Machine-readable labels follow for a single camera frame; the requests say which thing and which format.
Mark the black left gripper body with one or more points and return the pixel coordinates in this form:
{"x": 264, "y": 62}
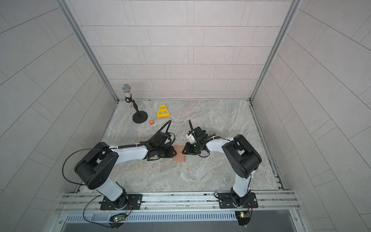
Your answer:
{"x": 164, "y": 152}

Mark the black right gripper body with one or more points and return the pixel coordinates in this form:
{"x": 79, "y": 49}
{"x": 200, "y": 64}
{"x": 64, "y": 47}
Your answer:
{"x": 194, "y": 149}

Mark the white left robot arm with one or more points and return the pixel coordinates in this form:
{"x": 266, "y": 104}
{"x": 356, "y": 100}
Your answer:
{"x": 95, "y": 167}

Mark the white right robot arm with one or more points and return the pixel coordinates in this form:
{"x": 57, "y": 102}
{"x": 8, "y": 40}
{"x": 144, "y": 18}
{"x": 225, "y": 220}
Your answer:
{"x": 243, "y": 158}

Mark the yellow triangular stand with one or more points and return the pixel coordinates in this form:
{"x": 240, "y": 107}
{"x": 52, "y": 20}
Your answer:
{"x": 163, "y": 111}

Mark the black round-base stand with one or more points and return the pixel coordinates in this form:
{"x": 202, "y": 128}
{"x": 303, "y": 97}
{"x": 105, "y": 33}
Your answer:
{"x": 139, "y": 116}

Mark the glass bottle with grey cap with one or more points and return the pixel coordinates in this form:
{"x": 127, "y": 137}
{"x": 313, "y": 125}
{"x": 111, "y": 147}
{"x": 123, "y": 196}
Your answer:
{"x": 127, "y": 92}

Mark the white vent grille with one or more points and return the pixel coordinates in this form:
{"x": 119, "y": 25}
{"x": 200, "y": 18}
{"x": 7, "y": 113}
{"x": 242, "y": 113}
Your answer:
{"x": 181, "y": 216}

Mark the left green circuit board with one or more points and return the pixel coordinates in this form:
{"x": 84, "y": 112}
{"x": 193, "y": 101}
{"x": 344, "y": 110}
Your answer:
{"x": 117, "y": 220}

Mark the right circuit board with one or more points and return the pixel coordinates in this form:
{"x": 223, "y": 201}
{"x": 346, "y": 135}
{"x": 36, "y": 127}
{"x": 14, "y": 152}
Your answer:
{"x": 243, "y": 217}

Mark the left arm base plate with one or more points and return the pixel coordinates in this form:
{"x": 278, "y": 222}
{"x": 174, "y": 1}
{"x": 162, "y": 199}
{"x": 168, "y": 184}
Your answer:
{"x": 124, "y": 202}

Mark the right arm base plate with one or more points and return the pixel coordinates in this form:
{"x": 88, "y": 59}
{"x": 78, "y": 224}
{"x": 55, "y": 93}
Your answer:
{"x": 230, "y": 200}

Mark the aluminium mounting rail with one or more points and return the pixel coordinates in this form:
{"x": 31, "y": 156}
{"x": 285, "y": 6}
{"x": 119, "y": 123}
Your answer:
{"x": 179, "y": 202}

